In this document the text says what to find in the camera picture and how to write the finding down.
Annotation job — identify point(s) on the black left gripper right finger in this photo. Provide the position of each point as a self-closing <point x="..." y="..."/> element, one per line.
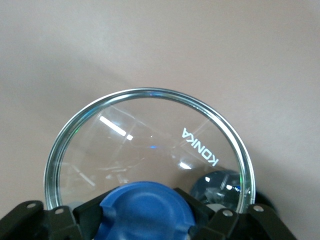
<point x="237" y="227"/>

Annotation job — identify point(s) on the glass lid with blue knob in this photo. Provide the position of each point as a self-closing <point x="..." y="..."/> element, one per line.
<point x="150" y="150"/>

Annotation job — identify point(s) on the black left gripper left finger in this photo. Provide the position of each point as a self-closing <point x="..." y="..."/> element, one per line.
<point x="50" y="225"/>

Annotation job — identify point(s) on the brown table cloth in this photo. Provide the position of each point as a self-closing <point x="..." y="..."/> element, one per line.
<point x="75" y="50"/>

